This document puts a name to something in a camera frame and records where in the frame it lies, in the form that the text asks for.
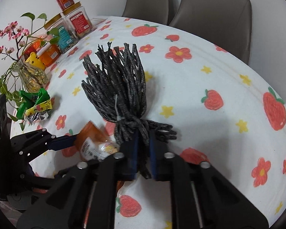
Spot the glass vase with plant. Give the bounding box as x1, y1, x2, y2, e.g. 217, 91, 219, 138
0, 12, 61, 132

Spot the black paper rope bundle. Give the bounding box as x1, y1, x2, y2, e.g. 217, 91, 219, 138
80, 42, 178, 179

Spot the green yellow snack bag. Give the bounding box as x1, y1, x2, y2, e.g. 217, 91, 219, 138
16, 88, 53, 125

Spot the grey chair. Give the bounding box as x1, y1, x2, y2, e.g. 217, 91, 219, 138
169, 0, 252, 64
122, 0, 169, 25

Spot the floral strawberry tablecloth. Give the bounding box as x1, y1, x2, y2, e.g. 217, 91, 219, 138
11, 17, 286, 225

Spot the yellow bear container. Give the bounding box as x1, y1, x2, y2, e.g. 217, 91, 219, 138
25, 52, 46, 70

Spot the orange snack jar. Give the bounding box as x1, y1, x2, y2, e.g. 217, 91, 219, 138
24, 39, 61, 68

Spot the grey chair left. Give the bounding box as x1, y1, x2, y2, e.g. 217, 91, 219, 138
122, 0, 169, 25

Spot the red tin can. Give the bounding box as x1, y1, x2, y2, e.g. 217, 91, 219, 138
56, 0, 75, 11

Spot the grey chair right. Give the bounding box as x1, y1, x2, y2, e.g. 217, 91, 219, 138
169, 0, 252, 64

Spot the orange snack wrapper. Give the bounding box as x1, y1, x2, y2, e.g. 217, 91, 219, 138
75, 121, 120, 162

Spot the clear jar teal label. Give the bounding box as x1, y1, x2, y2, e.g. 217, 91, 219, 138
44, 14, 78, 54

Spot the clear jar red label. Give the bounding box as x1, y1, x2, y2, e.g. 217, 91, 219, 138
62, 2, 94, 39

